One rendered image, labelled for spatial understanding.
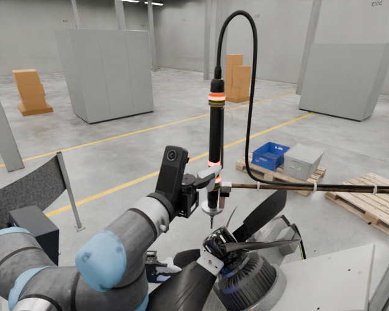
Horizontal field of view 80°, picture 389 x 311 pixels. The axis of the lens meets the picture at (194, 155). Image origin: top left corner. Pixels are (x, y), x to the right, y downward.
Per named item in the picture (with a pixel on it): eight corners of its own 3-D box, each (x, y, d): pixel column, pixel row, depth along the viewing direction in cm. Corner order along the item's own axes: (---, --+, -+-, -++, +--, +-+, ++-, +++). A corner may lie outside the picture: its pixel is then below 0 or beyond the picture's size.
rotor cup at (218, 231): (250, 244, 95) (231, 218, 97) (241, 265, 83) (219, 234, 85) (225, 258, 102) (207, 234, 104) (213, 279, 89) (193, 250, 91)
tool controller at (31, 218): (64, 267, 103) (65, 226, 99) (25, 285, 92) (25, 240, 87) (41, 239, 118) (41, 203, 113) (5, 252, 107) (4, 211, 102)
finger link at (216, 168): (219, 181, 61) (192, 194, 55) (220, 161, 58) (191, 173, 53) (228, 186, 59) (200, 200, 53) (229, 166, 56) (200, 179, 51)
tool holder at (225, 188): (228, 202, 78) (230, 177, 74) (230, 216, 72) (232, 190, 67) (202, 201, 78) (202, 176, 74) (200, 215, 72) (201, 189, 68)
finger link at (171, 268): (181, 254, 88) (157, 254, 88) (180, 266, 82) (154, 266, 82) (182, 260, 89) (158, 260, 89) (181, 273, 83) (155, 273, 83)
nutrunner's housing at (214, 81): (217, 210, 78) (225, 65, 58) (218, 218, 74) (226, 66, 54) (206, 210, 78) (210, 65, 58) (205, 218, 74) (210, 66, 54)
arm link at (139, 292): (97, 287, 47) (86, 248, 42) (152, 285, 48) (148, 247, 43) (83, 331, 40) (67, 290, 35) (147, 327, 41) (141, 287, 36)
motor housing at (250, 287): (250, 278, 106) (233, 254, 108) (290, 270, 90) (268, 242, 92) (223, 320, 90) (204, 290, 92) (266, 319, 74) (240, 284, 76)
